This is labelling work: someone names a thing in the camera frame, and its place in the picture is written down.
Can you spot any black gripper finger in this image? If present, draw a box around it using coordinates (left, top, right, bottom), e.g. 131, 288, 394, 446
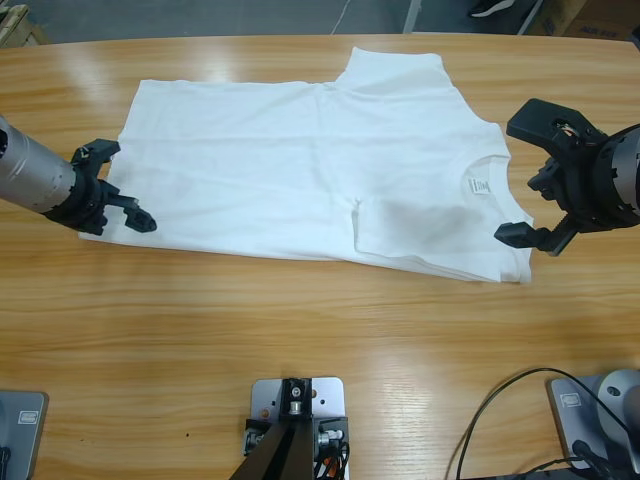
74, 212, 108, 237
493, 221, 551, 251
122, 203, 158, 234
527, 168, 557, 201

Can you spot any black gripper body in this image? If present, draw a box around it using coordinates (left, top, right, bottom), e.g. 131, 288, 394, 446
537, 148, 640, 257
42, 166, 140, 232

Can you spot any white Unitree t-shirt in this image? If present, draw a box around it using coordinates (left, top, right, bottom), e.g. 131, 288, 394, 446
78, 46, 535, 285

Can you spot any brown cardboard box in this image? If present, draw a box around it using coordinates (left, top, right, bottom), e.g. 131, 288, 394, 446
519, 0, 591, 37

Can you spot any dark printed box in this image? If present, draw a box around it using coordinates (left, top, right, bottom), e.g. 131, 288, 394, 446
564, 0, 640, 42

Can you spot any wooden pallet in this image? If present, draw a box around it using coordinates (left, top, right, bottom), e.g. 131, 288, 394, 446
0, 3, 50, 49

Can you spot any black shoe white sole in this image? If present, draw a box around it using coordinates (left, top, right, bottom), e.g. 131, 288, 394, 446
468, 0, 544, 19

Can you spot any white pole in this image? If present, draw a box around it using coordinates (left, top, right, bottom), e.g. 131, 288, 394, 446
401, 0, 426, 34

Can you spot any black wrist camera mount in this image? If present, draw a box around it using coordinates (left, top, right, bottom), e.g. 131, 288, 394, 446
506, 98, 610, 166
69, 138, 122, 167

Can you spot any long black cable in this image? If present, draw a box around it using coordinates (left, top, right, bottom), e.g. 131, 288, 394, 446
452, 367, 632, 480

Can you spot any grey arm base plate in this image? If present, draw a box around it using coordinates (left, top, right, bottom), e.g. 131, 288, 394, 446
0, 389, 50, 479
546, 369, 640, 471

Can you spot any black cable with plug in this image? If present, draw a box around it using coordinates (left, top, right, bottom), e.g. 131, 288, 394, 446
519, 439, 609, 480

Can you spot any white mount block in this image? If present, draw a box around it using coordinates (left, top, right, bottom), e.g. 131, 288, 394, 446
249, 377, 350, 451

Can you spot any thin white floor cable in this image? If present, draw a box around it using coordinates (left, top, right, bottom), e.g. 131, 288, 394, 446
331, 0, 353, 36

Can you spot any dark camera post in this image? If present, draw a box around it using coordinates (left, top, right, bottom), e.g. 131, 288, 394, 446
234, 377, 321, 480

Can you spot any black orange cable bundle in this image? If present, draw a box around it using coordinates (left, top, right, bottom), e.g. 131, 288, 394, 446
312, 442, 352, 480

